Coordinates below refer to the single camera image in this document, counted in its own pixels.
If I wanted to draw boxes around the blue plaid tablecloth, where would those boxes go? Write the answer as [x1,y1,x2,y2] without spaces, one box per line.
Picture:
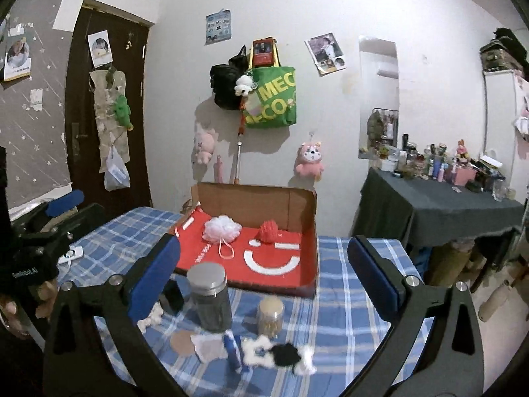
[58,207,390,396]

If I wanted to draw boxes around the wall mirror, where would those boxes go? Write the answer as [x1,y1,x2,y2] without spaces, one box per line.
[359,38,400,159]

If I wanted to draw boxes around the pink pig plush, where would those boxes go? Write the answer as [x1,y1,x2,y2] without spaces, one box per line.
[194,125,218,165]

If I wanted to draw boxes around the white mesh bath pouf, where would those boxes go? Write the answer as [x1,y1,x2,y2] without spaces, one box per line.
[203,215,242,260]

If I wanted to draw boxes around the green tote bag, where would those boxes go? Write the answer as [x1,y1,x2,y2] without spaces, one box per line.
[243,39,297,129]

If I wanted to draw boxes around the pink cat plush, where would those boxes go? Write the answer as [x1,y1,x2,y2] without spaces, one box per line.
[294,142,324,181]

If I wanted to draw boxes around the white fluffy star clip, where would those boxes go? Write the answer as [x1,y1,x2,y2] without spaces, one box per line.
[241,335,275,368]

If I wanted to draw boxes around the photo collage on wall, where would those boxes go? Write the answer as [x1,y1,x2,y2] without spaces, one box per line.
[305,32,347,76]

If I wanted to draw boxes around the cardboard box red interior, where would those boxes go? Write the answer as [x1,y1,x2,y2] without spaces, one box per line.
[171,183,318,298]

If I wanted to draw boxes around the red mesh bath pouf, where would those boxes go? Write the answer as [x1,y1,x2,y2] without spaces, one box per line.
[257,220,280,244]

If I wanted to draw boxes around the person left hand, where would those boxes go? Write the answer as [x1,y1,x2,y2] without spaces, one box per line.
[1,280,58,331]

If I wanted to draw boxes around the small panda plush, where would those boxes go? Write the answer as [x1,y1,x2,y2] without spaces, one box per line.
[234,74,255,97]

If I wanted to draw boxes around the round beige powder puff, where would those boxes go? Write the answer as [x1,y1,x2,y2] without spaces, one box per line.
[170,330,194,358]

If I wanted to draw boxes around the white device on table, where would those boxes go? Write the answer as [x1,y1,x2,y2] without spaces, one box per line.
[58,246,83,264]

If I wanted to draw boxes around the beige hanging organizer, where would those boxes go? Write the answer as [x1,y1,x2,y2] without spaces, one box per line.
[90,70,130,174]

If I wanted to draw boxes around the white cloth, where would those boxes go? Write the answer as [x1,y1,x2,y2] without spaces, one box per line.
[294,345,316,375]

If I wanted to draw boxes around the green plush on door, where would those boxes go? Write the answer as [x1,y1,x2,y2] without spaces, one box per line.
[113,94,134,131]

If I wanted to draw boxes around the black backpack on wall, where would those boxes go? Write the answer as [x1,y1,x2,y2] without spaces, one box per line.
[210,46,248,111]

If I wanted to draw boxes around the black fuzzy scrunchie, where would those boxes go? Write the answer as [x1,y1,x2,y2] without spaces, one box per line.
[268,343,301,368]

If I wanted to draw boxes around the dark cloth side table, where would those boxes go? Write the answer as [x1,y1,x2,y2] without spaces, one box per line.
[351,168,524,264]

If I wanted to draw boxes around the large glass jar dark contents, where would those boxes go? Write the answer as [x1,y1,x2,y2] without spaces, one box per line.
[186,262,232,333]

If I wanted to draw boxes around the small jar gold beads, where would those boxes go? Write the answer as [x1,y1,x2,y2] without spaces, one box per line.
[257,296,284,339]

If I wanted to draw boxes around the blue tissue pack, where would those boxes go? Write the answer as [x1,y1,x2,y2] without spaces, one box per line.
[223,330,249,374]

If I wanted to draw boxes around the dark patterned tin box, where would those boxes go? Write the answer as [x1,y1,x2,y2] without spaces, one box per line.
[159,280,185,316]

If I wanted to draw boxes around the blue wall poster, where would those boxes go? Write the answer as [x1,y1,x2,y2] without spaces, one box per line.
[205,9,232,45]

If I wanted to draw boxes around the plastic bag on door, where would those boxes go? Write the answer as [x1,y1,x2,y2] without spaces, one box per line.
[104,146,130,191]

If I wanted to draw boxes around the cream crochet scrunchie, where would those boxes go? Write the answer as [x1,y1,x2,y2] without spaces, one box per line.
[136,301,164,334]

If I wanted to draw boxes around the dark wooden door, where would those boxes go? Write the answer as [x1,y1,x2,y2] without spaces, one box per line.
[65,7,151,219]

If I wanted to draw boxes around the photo on door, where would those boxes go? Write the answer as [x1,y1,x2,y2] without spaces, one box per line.
[87,30,113,69]

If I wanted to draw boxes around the white wardrobe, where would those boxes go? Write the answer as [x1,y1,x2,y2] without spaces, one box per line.
[484,70,528,203]

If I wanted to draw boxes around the white gauze pad packet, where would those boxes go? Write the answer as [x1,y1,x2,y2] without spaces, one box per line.
[191,334,228,364]

